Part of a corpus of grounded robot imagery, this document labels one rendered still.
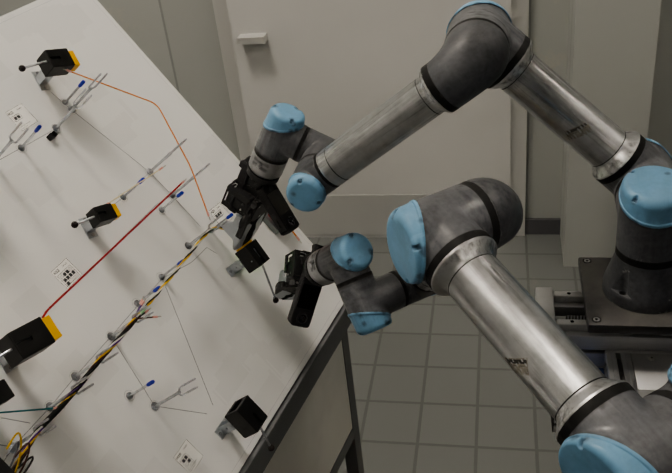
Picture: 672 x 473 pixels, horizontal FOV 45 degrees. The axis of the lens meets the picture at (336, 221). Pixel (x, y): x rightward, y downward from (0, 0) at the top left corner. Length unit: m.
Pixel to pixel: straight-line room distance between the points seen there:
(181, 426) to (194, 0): 2.44
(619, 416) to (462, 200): 0.39
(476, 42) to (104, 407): 0.93
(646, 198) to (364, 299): 0.54
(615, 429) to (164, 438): 0.90
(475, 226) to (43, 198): 0.89
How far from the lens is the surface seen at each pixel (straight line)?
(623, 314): 1.58
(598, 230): 3.68
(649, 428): 1.05
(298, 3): 3.58
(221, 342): 1.79
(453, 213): 1.20
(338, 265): 1.56
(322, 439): 2.21
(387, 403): 3.08
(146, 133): 1.95
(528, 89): 1.54
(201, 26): 3.79
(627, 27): 3.32
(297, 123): 1.64
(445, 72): 1.40
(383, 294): 1.58
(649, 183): 1.53
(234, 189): 1.76
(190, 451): 1.67
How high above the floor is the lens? 2.11
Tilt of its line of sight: 30 degrees down
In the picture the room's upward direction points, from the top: 7 degrees counter-clockwise
